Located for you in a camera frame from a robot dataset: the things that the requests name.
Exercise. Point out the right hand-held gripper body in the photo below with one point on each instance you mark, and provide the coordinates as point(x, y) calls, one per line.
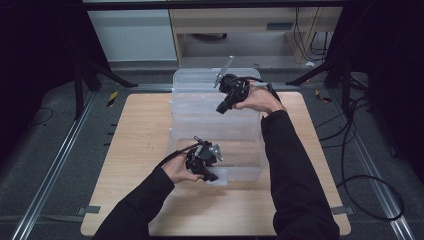
point(235, 88)

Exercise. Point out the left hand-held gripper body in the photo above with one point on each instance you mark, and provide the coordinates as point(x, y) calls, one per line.
point(201, 156)

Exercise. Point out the clear plastic storage box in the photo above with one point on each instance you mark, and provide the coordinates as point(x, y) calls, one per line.
point(196, 113)

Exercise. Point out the person's left hand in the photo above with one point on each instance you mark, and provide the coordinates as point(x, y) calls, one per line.
point(178, 170)

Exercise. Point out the person's right hand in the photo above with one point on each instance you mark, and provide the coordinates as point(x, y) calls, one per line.
point(263, 100)

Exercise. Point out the light wooden desk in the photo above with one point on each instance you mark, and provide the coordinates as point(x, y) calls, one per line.
point(233, 20)

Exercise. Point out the small white floor object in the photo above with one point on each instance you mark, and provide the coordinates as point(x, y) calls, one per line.
point(310, 63)

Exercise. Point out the yellow black tape strip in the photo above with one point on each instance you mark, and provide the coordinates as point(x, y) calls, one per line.
point(321, 96)
point(112, 98)

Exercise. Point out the black metal stand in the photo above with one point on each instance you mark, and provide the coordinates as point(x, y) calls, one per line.
point(78, 93)
point(346, 86)

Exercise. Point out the white cabinet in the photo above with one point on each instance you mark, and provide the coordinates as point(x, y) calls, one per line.
point(133, 36)

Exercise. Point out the grey tape piece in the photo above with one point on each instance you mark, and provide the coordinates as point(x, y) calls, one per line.
point(88, 210)
point(342, 210)

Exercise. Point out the dark curtain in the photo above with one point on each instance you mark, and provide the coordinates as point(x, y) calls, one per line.
point(36, 66)
point(393, 83)

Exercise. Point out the silver cross rail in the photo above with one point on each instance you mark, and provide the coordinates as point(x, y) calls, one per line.
point(156, 87)

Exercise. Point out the black frame beam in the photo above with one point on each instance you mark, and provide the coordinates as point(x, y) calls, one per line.
point(213, 5)

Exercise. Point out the silver floor rail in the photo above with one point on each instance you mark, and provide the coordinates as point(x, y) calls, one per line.
point(56, 166)
point(401, 231)

